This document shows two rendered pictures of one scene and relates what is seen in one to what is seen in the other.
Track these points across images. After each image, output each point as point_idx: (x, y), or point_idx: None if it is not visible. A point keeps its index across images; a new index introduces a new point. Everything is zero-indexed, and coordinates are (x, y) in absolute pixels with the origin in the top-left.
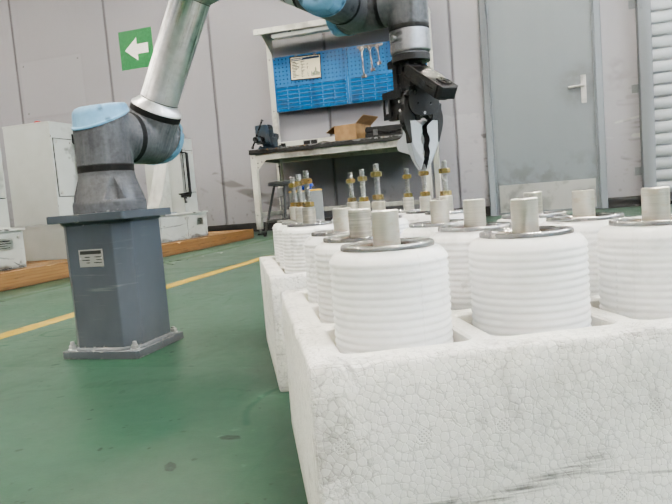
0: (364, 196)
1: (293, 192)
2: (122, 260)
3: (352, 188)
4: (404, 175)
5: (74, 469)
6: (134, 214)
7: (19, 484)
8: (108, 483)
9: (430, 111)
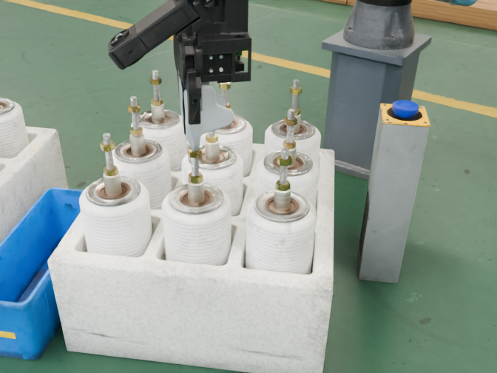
0: (208, 135)
1: (292, 98)
2: (331, 83)
3: (288, 131)
4: (280, 155)
5: (95, 146)
6: (337, 49)
7: (94, 135)
8: (66, 153)
9: (180, 75)
